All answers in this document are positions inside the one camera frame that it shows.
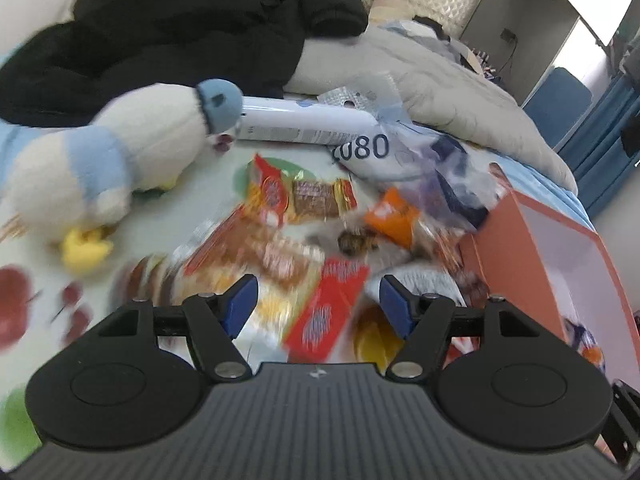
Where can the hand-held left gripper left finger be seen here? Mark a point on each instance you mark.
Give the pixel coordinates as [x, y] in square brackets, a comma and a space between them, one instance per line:
[242, 305]

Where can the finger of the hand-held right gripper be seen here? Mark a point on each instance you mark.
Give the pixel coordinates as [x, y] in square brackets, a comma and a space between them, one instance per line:
[625, 425]

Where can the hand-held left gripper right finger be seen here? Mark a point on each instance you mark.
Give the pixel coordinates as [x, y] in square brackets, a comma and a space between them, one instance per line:
[395, 305]

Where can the red foil snack packet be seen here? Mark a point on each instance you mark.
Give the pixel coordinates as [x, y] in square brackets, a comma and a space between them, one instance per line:
[330, 310]

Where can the pile of snack packets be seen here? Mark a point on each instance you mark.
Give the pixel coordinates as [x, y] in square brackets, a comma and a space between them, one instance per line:
[280, 230]

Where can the orange snack packet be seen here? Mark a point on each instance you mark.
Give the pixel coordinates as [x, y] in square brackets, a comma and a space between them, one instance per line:
[392, 215]

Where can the purple snack bag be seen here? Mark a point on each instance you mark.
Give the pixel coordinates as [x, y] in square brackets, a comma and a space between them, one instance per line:
[585, 342]

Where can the pink cardboard box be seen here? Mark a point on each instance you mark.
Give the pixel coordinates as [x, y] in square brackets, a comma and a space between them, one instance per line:
[550, 260]

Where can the crumpled clear plastic bag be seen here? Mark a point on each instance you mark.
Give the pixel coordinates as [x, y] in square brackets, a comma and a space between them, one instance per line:
[370, 155]

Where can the white tube bottle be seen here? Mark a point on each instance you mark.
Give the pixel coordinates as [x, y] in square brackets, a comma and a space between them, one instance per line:
[300, 120]

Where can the plush penguin toy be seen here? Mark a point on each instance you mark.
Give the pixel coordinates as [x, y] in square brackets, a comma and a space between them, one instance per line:
[140, 140]

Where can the fruit-printed cloth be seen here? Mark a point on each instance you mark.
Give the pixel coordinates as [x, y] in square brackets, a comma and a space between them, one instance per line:
[40, 310]

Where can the grey duvet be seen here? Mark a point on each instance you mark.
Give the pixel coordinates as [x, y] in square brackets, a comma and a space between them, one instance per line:
[450, 100]

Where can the blue chair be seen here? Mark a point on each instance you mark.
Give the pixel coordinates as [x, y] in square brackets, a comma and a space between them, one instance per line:
[555, 105]

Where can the blue curtain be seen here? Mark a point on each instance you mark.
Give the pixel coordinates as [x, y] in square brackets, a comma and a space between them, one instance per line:
[600, 135]

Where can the black puffer jacket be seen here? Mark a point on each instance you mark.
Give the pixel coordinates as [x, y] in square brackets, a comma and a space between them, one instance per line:
[175, 35]

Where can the black garment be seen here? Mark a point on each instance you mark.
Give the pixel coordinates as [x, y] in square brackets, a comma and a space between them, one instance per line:
[430, 25]

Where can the white wall cabinet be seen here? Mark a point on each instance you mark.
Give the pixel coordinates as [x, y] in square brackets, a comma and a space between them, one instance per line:
[525, 0]

